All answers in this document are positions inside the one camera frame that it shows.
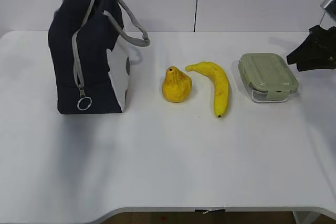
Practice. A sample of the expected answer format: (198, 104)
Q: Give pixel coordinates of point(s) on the navy blue lunch bag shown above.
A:
(91, 76)

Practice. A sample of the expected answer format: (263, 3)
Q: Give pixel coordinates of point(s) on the yellow banana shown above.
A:
(220, 81)

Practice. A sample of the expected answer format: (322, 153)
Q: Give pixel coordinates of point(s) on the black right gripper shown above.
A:
(321, 46)

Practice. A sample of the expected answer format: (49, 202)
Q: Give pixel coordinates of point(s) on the green lid glass container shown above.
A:
(267, 77)

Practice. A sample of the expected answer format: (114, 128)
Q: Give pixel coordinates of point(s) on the silver camera on right wrist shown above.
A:
(329, 6)

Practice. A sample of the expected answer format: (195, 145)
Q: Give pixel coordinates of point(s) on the yellow pear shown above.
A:
(177, 86)

